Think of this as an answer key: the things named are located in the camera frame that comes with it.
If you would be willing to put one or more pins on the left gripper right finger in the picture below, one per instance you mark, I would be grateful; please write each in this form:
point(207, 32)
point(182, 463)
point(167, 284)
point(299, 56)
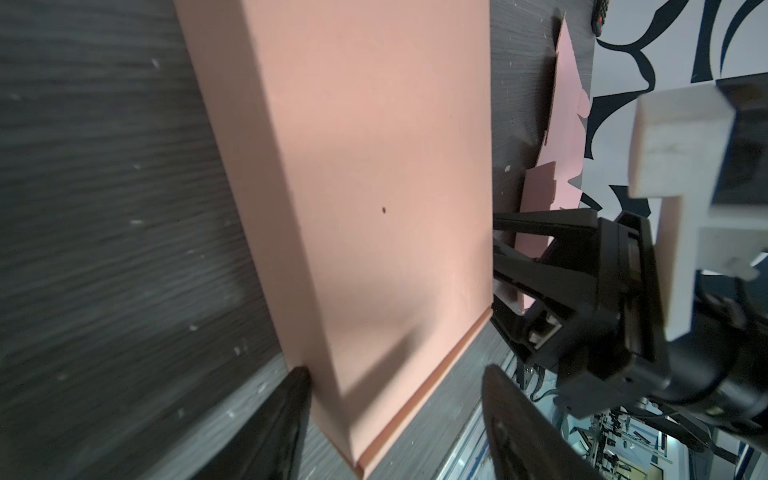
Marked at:
point(523, 444)

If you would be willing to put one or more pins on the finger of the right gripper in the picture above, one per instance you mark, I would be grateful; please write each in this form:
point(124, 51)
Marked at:
point(564, 289)

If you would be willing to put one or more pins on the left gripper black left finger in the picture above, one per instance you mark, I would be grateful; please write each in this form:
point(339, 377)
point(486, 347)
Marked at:
point(270, 444)

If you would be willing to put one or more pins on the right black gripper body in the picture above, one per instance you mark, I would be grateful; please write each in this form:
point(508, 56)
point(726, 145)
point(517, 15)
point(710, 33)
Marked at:
point(716, 373)

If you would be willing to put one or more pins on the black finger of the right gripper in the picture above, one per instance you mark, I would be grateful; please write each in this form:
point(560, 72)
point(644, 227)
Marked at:
point(535, 230)

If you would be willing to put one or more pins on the pink cardboard box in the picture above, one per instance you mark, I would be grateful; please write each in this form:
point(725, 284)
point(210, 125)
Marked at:
point(547, 186)

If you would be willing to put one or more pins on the orange cardboard box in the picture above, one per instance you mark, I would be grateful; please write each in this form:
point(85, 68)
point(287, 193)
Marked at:
point(356, 139)

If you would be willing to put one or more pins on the right green circuit board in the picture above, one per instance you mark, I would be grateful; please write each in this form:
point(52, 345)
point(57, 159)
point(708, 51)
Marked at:
point(622, 447)

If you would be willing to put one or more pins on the black remote control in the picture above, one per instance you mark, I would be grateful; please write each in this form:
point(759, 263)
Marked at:
point(599, 13)

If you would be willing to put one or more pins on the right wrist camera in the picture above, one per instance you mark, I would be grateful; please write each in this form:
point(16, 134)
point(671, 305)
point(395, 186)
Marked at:
point(679, 143)

